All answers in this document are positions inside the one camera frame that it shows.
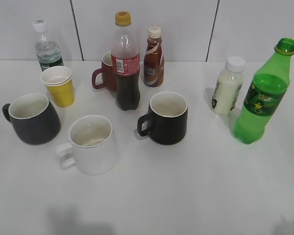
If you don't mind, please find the white ceramic mug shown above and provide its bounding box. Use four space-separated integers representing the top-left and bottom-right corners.
55 115 120 176

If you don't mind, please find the cola bottle yellow cap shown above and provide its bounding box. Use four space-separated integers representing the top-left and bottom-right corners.
111 11 140 111

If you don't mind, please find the clear water bottle green label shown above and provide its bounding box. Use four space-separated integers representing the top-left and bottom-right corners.
32 20 64 71

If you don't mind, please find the yellow paper cup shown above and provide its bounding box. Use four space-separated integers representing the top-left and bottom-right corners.
43 76 74 107

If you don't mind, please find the dark gray round mug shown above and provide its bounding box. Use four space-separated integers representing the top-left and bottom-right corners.
2 94 61 145

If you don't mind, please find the green sprite bottle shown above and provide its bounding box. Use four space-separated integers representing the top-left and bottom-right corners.
233 38 294 144

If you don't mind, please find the red-brown ceramic mug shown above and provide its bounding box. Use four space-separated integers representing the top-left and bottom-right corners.
92 51 117 92

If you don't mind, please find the white milk bottle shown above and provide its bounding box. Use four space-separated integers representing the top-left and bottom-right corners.
211 56 245 115

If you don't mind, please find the white inner paper cup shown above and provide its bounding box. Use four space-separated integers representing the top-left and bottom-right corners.
40 66 72 86

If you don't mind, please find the black ceramic mug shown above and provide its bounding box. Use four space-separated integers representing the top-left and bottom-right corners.
137 91 188 145

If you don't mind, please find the brown coffee drink bottle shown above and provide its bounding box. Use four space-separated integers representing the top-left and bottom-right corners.
144 26 165 87

